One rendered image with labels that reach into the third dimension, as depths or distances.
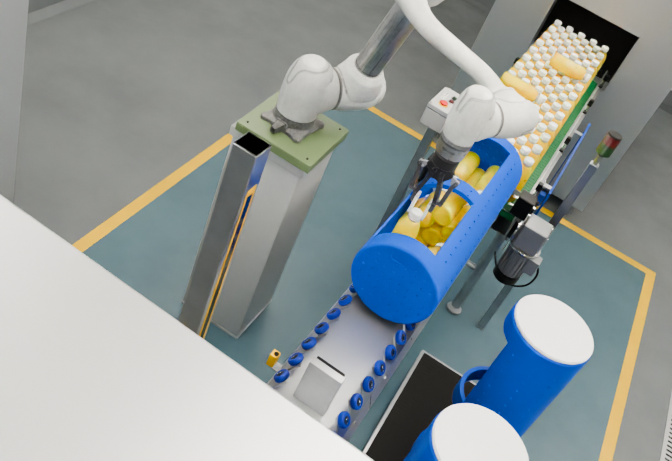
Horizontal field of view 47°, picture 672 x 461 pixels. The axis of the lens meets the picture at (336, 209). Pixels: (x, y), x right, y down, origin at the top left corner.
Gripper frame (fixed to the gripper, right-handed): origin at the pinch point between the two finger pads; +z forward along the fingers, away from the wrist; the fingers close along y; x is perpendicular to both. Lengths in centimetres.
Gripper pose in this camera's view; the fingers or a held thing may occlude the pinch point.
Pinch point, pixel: (420, 205)
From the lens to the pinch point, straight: 225.3
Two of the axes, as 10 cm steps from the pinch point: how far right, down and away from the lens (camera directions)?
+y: 8.3, 5.3, -1.9
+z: -3.2, 7.1, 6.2
